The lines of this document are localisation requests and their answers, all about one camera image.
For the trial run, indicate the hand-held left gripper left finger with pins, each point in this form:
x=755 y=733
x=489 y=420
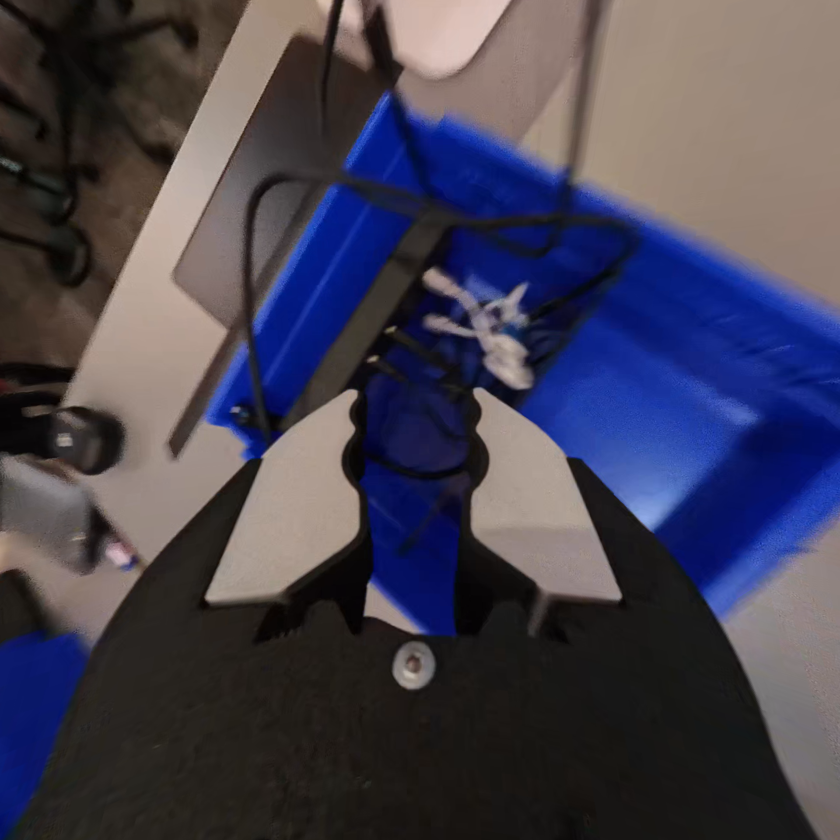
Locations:
x=289 y=518

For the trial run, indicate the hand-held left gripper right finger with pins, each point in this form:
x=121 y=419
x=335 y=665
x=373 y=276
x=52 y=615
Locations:
x=538 y=518

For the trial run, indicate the blue plastic bin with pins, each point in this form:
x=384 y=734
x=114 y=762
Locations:
x=33 y=722
x=656 y=367

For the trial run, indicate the grey desk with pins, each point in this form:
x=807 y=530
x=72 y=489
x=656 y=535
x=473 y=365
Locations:
x=722 y=131

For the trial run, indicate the small black device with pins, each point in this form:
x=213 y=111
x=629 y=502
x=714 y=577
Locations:
x=85 y=436

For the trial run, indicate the grey flat device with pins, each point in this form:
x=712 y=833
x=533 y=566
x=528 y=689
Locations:
x=39 y=518

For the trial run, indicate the black office chair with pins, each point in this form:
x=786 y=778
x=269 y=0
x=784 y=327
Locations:
x=65 y=216

